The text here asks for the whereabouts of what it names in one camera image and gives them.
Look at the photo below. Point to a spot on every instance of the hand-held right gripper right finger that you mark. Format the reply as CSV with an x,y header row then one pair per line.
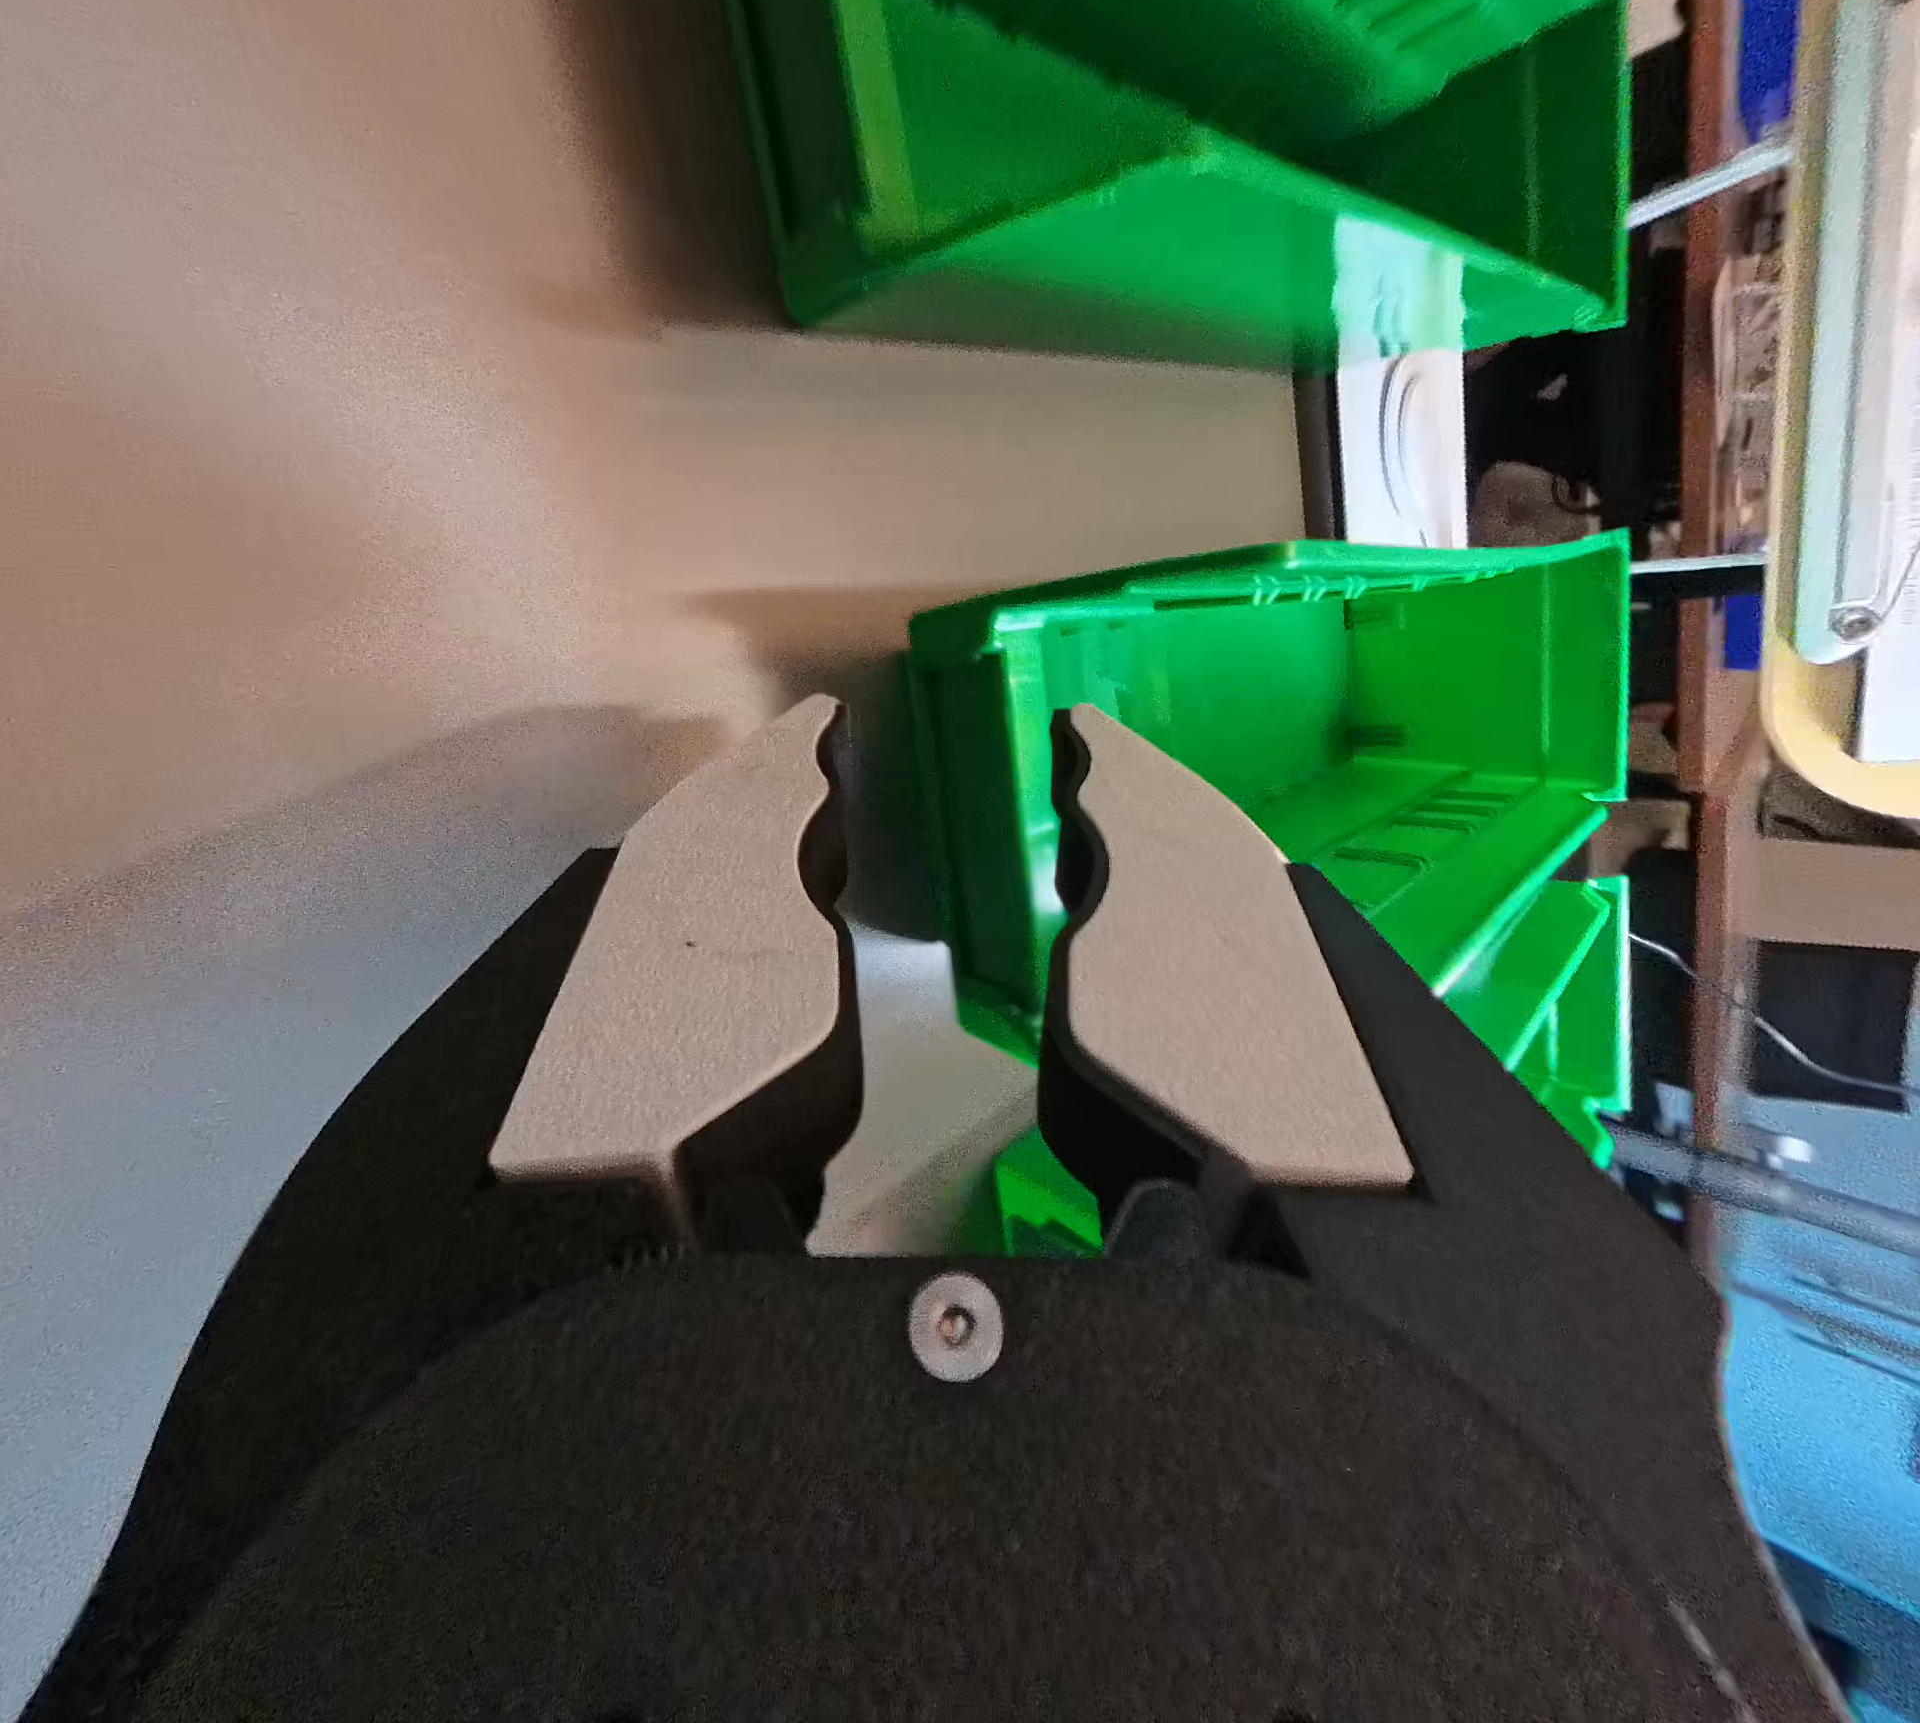
x,y
1215,987

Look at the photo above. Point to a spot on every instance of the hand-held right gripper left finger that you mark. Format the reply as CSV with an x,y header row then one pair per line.
x,y
691,987

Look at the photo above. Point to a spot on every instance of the green plastic bin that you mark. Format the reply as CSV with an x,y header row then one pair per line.
x,y
1544,1003
1050,252
1441,643

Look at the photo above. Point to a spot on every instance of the white sign stand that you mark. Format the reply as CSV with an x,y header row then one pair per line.
x,y
1394,448

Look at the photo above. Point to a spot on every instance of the wooden sign board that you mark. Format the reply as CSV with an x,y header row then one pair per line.
x,y
1800,733

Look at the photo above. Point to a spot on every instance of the wooden side table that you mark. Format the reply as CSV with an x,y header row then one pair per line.
x,y
1710,402

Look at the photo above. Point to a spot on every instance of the white clip bar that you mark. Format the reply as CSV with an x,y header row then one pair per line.
x,y
1844,328

